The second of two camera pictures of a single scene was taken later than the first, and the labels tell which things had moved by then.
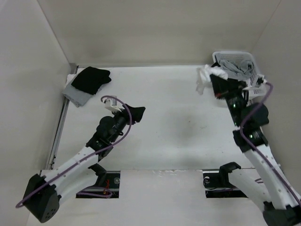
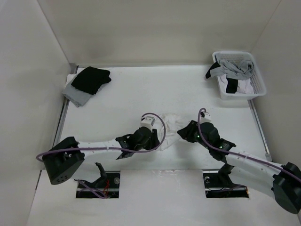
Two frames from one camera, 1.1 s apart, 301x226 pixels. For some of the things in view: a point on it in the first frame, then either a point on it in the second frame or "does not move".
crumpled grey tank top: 243,68 does not move
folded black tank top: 91,79 does not move
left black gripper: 137,113 -> 153,140
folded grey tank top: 76,96 does not move
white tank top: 203,76 -> 172,122
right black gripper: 219,85 -> 186,133
